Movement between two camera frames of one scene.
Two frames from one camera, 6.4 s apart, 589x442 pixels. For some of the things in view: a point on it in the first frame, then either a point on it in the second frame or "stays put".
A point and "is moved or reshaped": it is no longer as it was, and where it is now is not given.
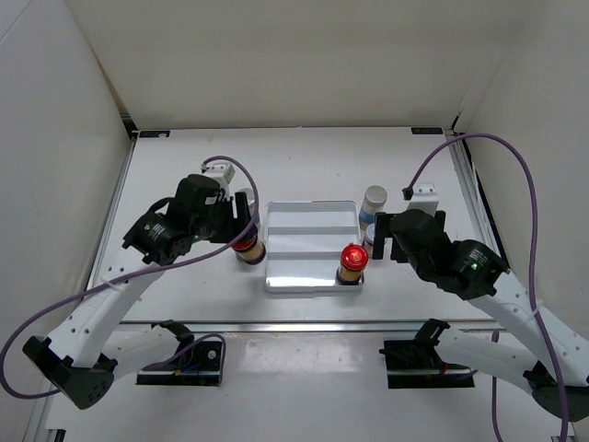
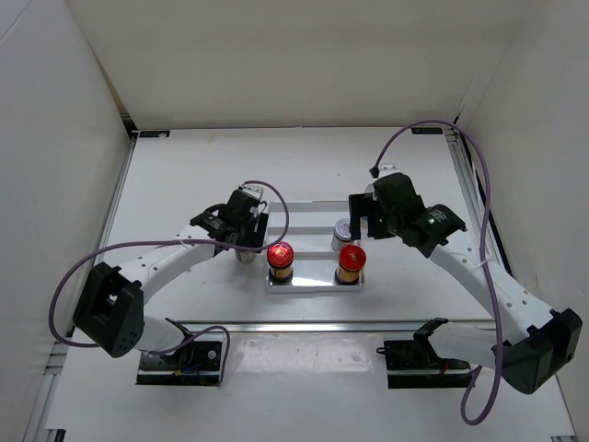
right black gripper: (382, 232) → (363, 205)
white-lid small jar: (370, 236) → (341, 234)
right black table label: (426, 130) stays put
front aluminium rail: (319, 325) stays put
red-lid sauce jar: (353, 261) stays put
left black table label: (154, 133) stays put
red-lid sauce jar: (249, 251) is moved or reshaped
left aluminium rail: (106, 232) stays put
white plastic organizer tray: (304, 241) stays put
